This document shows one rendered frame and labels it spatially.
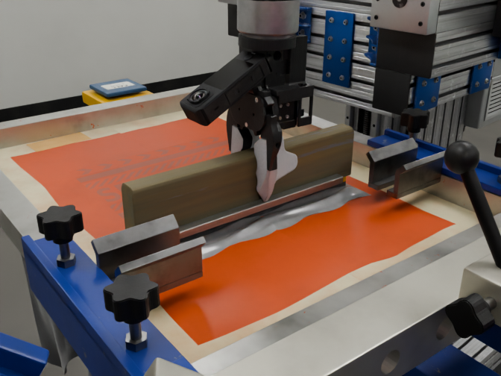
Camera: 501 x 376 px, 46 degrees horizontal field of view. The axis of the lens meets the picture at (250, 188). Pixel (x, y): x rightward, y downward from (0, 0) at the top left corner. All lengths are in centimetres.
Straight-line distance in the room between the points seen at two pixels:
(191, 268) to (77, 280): 12
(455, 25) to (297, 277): 75
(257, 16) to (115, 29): 395
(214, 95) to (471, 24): 77
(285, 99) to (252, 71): 6
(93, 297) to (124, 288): 10
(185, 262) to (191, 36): 438
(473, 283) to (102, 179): 63
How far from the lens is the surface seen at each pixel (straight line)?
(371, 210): 85
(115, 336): 54
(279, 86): 75
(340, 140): 86
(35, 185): 97
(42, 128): 115
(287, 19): 71
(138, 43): 473
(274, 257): 72
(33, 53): 443
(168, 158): 102
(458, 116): 182
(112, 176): 97
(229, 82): 70
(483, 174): 89
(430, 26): 121
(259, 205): 77
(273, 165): 74
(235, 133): 78
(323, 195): 87
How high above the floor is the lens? 133
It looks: 25 degrees down
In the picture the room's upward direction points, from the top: straight up
